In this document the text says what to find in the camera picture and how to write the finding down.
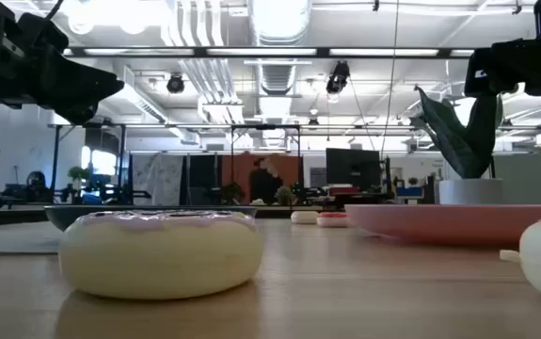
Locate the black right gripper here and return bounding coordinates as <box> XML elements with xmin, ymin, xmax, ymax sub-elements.
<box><xmin>464</xmin><ymin>23</ymin><xmax>541</xmax><ymax>98</ymax></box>

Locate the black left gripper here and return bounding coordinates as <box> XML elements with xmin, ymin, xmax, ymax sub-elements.
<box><xmin>0</xmin><ymin>0</ymin><xmax>126</xmax><ymax>126</ymax></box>

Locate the small red donut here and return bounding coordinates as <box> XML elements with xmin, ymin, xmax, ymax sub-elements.
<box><xmin>315</xmin><ymin>211</ymin><xmax>350</xmax><ymax>229</ymax></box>

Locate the small cream donut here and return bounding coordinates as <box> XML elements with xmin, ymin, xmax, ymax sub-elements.
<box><xmin>290</xmin><ymin>210</ymin><xmax>320</xmax><ymax>225</ymax></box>

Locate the green leafy plant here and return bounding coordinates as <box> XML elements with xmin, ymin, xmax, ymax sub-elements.
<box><xmin>409</xmin><ymin>84</ymin><xmax>505</xmax><ymax>180</ymax></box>

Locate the small background plant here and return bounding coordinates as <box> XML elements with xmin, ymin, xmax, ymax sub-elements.
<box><xmin>66</xmin><ymin>165</ymin><xmax>92</xmax><ymax>203</ymax></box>

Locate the black ceiling spotlight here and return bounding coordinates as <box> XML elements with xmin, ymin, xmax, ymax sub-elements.
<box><xmin>166</xmin><ymin>73</ymin><xmax>186</xmax><ymax>95</ymax></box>
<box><xmin>325</xmin><ymin>60</ymin><xmax>352</xmax><ymax>95</ymax></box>

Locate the white plant pot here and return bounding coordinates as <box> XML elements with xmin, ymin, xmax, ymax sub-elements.
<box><xmin>438</xmin><ymin>177</ymin><xmax>505</xmax><ymax>206</ymax></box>

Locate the black plate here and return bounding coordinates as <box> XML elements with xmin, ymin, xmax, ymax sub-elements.
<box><xmin>43</xmin><ymin>204</ymin><xmax>258</xmax><ymax>233</ymax></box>

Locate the pink plate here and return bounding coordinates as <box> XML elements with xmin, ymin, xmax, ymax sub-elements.
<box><xmin>343</xmin><ymin>203</ymin><xmax>541</xmax><ymax>249</ymax></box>

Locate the black monitor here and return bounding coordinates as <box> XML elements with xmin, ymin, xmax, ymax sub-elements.
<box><xmin>325</xmin><ymin>147</ymin><xmax>383</xmax><ymax>192</ymax></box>

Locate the pink white striped donut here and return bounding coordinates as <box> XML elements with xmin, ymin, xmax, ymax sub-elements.
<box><xmin>57</xmin><ymin>210</ymin><xmax>265</xmax><ymax>301</ymax></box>

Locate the person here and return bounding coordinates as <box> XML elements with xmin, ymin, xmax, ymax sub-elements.
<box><xmin>248</xmin><ymin>157</ymin><xmax>284</xmax><ymax>205</ymax></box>

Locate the thin hanging cable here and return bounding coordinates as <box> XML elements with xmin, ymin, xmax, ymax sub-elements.
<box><xmin>378</xmin><ymin>0</ymin><xmax>401</xmax><ymax>159</ymax></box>

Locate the black overhead frame bar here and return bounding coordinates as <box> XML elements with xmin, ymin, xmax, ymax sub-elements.
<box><xmin>61</xmin><ymin>45</ymin><xmax>476</xmax><ymax>60</ymax></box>

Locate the silver ceiling duct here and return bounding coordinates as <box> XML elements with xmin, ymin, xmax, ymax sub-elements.
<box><xmin>248</xmin><ymin>0</ymin><xmax>313</xmax><ymax>95</ymax></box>

